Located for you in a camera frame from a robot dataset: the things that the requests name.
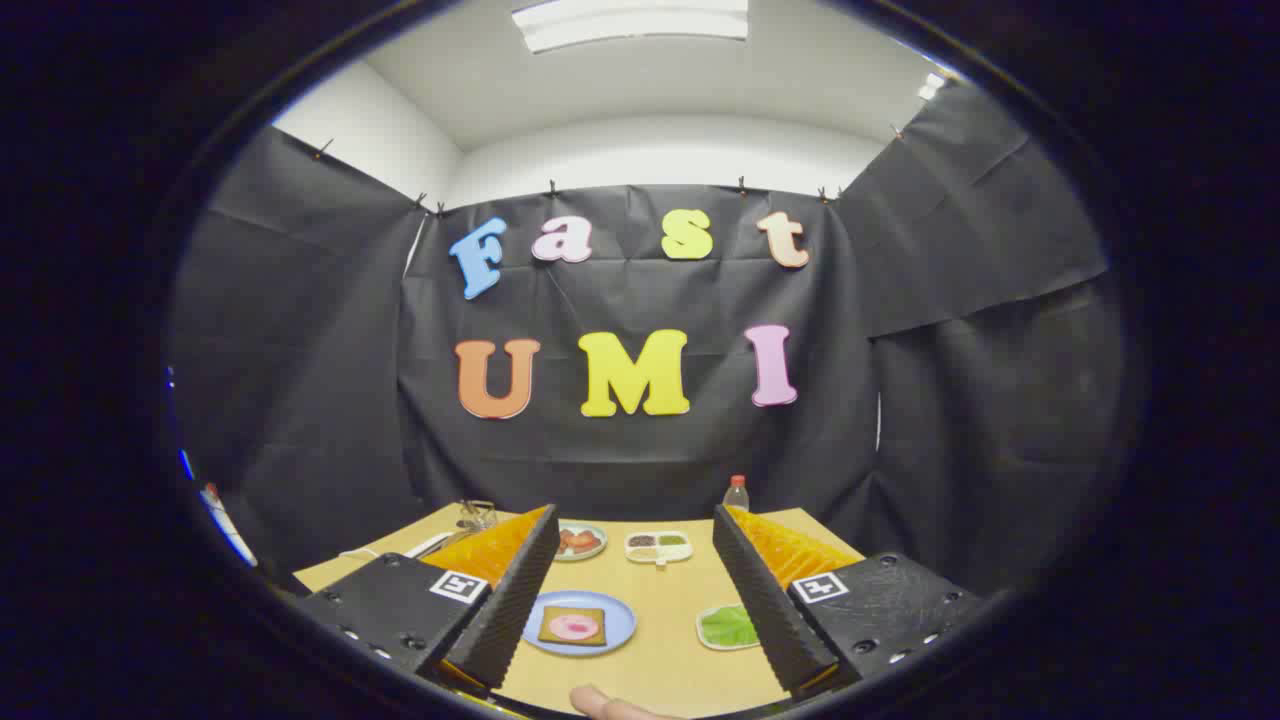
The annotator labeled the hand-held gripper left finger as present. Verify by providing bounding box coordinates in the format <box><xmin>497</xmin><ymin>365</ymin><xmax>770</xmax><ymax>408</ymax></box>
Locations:
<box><xmin>296</xmin><ymin>504</ymin><xmax>562</xmax><ymax>693</ymax></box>

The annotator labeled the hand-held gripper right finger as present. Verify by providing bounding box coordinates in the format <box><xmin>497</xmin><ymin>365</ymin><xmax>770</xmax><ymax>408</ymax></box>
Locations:
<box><xmin>712</xmin><ymin>504</ymin><xmax>989</xmax><ymax>699</ymax></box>

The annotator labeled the green lettuce leaf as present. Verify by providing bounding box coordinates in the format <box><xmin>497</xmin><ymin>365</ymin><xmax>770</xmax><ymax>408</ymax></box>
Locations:
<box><xmin>702</xmin><ymin>606</ymin><xmax>761</xmax><ymax>647</ymax></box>

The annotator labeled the brown toast slice with ham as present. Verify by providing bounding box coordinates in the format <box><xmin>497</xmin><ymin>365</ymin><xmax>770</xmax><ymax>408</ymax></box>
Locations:
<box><xmin>538</xmin><ymin>606</ymin><xmax>607</xmax><ymax>647</ymax></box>

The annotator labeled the small white square plate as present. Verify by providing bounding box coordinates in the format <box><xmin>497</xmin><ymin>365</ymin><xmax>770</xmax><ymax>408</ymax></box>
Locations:
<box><xmin>696</xmin><ymin>603</ymin><xmax>763</xmax><ymax>652</ymax></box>

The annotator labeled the blue round plate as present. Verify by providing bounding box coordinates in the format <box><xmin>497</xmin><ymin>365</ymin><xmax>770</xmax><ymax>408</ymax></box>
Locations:
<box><xmin>522</xmin><ymin>590</ymin><xmax>637</xmax><ymax>657</ymax></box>

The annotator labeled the pale green plate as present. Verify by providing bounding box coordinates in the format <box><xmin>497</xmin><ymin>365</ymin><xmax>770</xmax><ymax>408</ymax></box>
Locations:
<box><xmin>553</xmin><ymin>521</ymin><xmax>608</xmax><ymax>563</ymax></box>

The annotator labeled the white divided seed tray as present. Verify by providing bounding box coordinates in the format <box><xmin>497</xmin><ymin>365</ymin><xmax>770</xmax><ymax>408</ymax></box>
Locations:
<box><xmin>625</xmin><ymin>531</ymin><xmax>694</xmax><ymax>568</ymax></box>

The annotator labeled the black backdrop cloth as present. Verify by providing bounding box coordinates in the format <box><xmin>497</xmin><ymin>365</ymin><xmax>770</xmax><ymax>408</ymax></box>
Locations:
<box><xmin>165</xmin><ymin>85</ymin><xmax>1136</xmax><ymax>601</ymax></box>

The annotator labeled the white red striped object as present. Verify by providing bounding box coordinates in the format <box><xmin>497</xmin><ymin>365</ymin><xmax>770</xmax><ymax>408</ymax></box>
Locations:
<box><xmin>200</xmin><ymin>483</ymin><xmax>259</xmax><ymax>569</ymax></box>

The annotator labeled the long ceiling light panel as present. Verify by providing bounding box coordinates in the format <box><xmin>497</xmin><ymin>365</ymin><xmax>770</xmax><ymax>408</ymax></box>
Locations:
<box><xmin>512</xmin><ymin>0</ymin><xmax>749</xmax><ymax>53</ymax></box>

